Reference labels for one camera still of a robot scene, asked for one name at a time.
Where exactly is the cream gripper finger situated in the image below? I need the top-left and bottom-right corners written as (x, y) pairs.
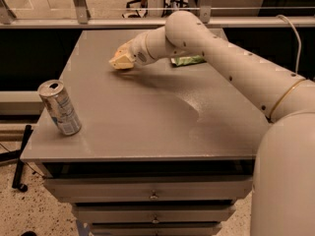
top-left (109, 56), bottom-right (134, 70)

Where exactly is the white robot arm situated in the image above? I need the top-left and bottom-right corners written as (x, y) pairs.
top-left (109, 11), bottom-right (315, 236)

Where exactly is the office chair base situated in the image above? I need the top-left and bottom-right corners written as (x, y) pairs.
top-left (122, 0), bottom-right (189, 19)

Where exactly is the green chip bag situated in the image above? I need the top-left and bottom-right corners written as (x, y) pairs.
top-left (170, 55), bottom-right (205, 67)

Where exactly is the silver drink can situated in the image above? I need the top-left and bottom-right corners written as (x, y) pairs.
top-left (37, 80), bottom-right (82, 136)

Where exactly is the grey drawer cabinet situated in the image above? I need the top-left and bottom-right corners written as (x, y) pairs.
top-left (20, 28), bottom-right (271, 236)

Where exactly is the grey metal railing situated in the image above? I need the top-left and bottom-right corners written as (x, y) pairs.
top-left (1, 0), bottom-right (315, 29)

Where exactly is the top grey drawer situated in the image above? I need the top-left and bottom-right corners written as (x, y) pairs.
top-left (44, 175), bottom-right (252, 204)

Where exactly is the grey drawer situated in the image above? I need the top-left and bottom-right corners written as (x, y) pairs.
top-left (73, 203), bottom-right (235, 223)
top-left (91, 222), bottom-right (221, 236)
top-left (44, 175), bottom-right (252, 204)

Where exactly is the black stand leg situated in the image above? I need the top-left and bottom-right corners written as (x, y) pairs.
top-left (0, 125), bottom-right (32, 193)

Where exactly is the middle grey drawer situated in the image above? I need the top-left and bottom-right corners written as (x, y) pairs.
top-left (73, 203), bottom-right (235, 223)

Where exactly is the bottom grey drawer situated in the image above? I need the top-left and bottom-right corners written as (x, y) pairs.
top-left (91, 222), bottom-right (221, 236)

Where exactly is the black shoe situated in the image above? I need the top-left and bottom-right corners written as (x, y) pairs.
top-left (21, 231), bottom-right (37, 236)

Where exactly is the white cable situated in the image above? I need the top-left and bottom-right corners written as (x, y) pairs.
top-left (276, 14), bottom-right (302, 75)

